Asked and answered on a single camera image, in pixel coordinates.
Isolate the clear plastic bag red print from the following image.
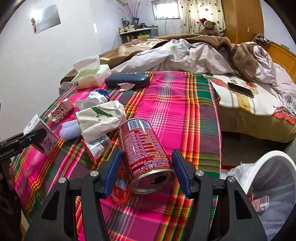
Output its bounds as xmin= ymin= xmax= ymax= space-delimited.
xmin=110 ymin=164 xmax=132 ymax=205

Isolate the purple white small carton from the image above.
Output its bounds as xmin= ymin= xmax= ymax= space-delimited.
xmin=23 ymin=114 xmax=59 ymax=156

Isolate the clear plastic cup red lid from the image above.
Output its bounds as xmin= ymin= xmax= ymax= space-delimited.
xmin=81 ymin=135 xmax=111 ymax=163

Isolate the red beverage can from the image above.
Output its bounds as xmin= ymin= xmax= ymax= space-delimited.
xmin=118 ymin=118 xmax=176 ymax=194

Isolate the white foam fruit net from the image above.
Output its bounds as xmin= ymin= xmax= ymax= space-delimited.
xmin=59 ymin=120 xmax=81 ymax=141

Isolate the white paper bag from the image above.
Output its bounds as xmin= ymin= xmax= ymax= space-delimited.
xmin=76 ymin=100 xmax=126 ymax=142

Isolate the patterned paper cup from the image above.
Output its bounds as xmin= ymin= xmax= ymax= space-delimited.
xmin=48 ymin=98 xmax=74 ymax=123

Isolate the white yogurt bottle blue cap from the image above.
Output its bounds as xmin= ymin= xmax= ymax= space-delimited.
xmin=75 ymin=89 xmax=110 ymax=110

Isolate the white trash bin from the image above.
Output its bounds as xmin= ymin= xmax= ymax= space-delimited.
xmin=220 ymin=151 xmax=295 ymax=240

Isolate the person left hand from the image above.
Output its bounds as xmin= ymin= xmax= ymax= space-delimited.
xmin=0 ymin=159 xmax=16 ymax=188

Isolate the plaid pink green tablecloth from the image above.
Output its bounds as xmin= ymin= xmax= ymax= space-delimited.
xmin=13 ymin=71 xmax=222 ymax=240

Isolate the floral bed sheet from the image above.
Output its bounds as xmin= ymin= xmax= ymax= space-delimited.
xmin=204 ymin=74 xmax=295 ymax=143

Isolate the white paper scrap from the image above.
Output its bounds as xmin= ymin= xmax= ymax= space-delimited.
xmin=118 ymin=83 xmax=135 ymax=92

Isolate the black smartphone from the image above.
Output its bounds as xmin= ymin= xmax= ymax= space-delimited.
xmin=227 ymin=83 xmax=254 ymax=98

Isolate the green tissue pack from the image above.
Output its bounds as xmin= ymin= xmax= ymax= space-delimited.
xmin=71 ymin=55 xmax=111 ymax=89

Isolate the dark blue glasses case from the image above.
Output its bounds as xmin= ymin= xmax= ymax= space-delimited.
xmin=105 ymin=73 xmax=150 ymax=88

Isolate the light floral duvet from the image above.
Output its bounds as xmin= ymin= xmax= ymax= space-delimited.
xmin=111 ymin=39 xmax=295 ymax=113

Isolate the brown fleece blanket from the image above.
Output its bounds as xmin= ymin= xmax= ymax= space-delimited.
xmin=60 ymin=34 xmax=260 ymax=89

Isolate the cluttered white shelf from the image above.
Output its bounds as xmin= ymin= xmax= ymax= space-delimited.
xmin=119 ymin=27 xmax=159 ymax=44

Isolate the wooden headboard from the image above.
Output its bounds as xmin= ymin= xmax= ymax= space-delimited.
xmin=255 ymin=39 xmax=296 ymax=82

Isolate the brown teddy bear santa hat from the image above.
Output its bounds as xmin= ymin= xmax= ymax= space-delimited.
xmin=200 ymin=18 xmax=220 ymax=36

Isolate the wooden wardrobe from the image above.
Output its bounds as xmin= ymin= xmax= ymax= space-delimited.
xmin=221 ymin=0 xmax=264 ymax=44

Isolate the patterned window curtain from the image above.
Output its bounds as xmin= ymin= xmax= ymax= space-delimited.
xmin=178 ymin=0 xmax=226 ymax=34

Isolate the vase with dry branches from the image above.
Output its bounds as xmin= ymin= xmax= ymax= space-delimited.
xmin=119 ymin=1 xmax=140 ymax=25

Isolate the small window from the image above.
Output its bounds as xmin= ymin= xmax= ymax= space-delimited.
xmin=151 ymin=0 xmax=180 ymax=20

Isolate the silver wall panel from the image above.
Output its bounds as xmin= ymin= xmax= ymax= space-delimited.
xmin=30 ymin=4 xmax=61 ymax=34

